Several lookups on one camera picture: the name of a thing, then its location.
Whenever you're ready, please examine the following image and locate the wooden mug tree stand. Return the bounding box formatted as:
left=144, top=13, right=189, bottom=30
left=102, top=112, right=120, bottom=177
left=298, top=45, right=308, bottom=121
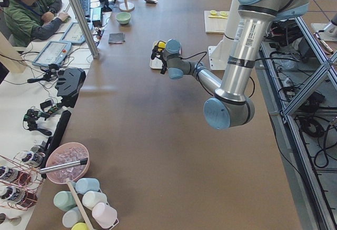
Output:
left=119, top=0, right=135, bottom=12

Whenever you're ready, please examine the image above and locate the far teach pendant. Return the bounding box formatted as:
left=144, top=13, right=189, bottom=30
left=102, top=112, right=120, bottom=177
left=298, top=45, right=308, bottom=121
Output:
left=60, top=22, right=85, bottom=45

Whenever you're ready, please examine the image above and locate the cream rabbit print tray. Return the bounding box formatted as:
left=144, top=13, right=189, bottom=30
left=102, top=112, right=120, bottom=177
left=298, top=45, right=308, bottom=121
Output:
left=150, top=41, right=166, bottom=70

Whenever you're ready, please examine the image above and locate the lower lemon slice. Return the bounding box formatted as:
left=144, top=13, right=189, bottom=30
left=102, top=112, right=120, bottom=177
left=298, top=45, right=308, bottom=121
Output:
left=219, top=11, right=227, bottom=17

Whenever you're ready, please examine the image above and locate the yellow plastic knife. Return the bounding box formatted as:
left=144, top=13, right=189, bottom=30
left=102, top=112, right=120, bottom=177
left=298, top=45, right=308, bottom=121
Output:
left=208, top=15, right=228, bottom=19

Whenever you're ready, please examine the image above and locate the yellow whole lemon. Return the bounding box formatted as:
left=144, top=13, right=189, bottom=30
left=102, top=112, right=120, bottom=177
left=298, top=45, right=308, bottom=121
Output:
left=156, top=41, right=166, bottom=50

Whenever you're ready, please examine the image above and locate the person in green jacket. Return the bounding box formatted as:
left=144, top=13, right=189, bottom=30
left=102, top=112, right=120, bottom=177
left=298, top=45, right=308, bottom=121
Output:
left=4, top=0, right=70, bottom=47

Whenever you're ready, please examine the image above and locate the pink ribbed bowl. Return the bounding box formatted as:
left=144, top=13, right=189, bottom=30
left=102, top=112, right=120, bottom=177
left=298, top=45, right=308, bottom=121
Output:
left=46, top=142, right=90, bottom=184

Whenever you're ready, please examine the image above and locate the teach pendant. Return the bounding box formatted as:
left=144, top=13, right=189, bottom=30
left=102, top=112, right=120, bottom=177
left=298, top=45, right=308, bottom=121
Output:
left=60, top=22, right=85, bottom=45
left=32, top=41, right=72, bottom=67

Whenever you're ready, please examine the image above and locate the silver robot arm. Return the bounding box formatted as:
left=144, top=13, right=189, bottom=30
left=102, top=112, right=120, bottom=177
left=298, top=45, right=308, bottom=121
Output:
left=151, top=0, right=309, bottom=129

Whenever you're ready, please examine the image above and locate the bamboo cutting board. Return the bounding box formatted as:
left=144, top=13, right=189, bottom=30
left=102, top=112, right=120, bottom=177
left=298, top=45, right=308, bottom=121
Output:
left=204, top=11, right=229, bottom=34

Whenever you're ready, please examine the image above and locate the copper wire bottle rack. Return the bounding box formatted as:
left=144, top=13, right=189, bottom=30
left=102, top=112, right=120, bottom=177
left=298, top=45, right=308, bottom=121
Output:
left=1, top=155, right=43, bottom=211

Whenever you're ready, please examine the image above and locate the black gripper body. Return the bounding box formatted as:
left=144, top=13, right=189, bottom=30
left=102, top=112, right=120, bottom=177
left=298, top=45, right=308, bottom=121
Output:
left=150, top=41, right=166, bottom=66

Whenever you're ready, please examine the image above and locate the grey folded cloth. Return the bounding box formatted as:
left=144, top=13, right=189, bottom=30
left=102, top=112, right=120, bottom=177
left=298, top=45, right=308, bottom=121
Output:
left=108, top=33, right=125, bottom=44

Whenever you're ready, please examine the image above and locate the black keyboard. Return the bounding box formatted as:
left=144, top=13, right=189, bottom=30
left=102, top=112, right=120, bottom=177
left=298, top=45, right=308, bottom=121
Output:
left=78, top=0, right=91, bottom=17

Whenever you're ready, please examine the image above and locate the pale green bowl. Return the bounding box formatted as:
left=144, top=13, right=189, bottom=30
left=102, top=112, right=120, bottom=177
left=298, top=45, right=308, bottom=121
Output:
left=115, top=12, right=131, bottom=25

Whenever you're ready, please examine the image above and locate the pastel cup rack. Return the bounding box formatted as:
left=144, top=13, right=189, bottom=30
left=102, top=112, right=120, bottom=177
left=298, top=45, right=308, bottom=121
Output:
left=63, top=177, right=120, bottom=229

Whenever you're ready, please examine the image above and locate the near teach pendant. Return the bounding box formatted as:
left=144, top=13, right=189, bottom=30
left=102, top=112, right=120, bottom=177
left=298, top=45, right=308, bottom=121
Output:
left=32, top=41, right=72, bottom=67

